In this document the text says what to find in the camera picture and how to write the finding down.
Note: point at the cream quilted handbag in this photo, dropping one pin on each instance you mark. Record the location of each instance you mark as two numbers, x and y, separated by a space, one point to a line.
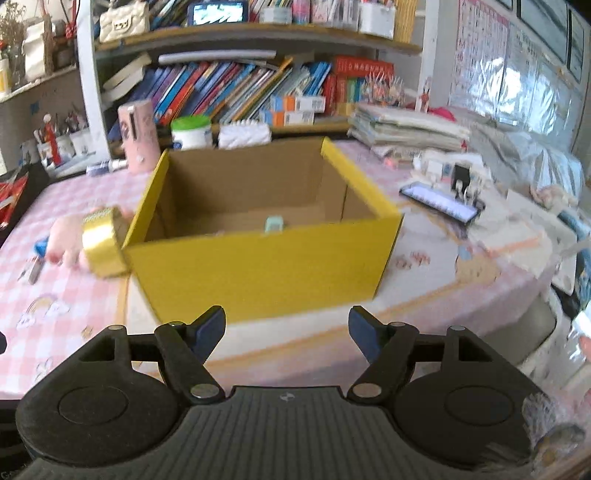
123 21

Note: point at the tablet with lit screen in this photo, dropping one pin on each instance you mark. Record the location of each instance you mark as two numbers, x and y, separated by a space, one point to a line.
217 13

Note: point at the black charger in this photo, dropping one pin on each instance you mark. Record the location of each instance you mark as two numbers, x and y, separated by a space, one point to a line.
461 177

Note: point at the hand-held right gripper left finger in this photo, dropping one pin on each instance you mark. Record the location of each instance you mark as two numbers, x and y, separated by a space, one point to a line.
211 325

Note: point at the white storage container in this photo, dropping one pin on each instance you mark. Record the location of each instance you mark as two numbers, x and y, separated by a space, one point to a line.
377 21

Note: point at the small teal block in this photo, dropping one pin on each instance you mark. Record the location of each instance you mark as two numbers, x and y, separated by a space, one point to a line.
274 225

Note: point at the pink cylindrical container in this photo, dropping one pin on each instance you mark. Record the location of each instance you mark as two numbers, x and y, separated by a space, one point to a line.
138 138

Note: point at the small blue object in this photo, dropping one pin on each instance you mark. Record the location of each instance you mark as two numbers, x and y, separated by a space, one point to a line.
41 245

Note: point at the stack of papers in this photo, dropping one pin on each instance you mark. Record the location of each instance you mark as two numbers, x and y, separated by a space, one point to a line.
406 129

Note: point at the black smartphone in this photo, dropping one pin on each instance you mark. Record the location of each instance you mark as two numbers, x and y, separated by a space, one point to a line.
438 203

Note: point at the white quilted purse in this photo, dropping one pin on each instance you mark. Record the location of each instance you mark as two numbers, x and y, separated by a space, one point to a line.
244 136

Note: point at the red white figurine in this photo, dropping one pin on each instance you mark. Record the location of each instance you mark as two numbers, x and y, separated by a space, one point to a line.
53 143

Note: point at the colourful figurine ornament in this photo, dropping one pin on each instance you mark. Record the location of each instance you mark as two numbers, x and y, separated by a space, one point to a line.
383 90

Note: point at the yellow cardboard box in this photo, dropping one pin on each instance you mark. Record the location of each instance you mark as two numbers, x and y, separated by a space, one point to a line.
258 272

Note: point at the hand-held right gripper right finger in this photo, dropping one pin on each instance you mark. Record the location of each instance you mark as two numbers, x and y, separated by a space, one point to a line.
362 328

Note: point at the pink plush toy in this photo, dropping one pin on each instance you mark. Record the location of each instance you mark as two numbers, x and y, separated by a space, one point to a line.
62 235

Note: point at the white pen cups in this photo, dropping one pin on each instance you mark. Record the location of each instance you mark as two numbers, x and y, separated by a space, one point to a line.
76 141

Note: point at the wicker basket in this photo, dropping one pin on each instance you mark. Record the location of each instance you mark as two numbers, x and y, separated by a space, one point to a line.
406 21

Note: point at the red packets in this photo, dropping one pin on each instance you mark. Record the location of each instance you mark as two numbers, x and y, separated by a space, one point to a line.
11 198

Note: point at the blue white bottle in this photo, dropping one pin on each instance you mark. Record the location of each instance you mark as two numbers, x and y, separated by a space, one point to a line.
106 167

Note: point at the white jar green lid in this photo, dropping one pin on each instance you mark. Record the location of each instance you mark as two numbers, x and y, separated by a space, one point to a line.
191 136

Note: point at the wall poster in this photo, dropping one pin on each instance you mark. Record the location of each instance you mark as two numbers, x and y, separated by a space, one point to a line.
498 60

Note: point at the gold tape roll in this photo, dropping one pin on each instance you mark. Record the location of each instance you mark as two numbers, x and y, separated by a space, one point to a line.
99 251

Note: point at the row of colourful books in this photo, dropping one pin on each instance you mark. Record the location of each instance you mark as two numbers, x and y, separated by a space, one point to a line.
207 90

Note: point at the red boxed book set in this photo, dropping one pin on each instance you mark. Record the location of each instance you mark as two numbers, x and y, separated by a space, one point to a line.
355 69

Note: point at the orange blue white carton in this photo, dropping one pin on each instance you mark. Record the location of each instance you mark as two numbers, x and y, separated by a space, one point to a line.
286 118
298 103

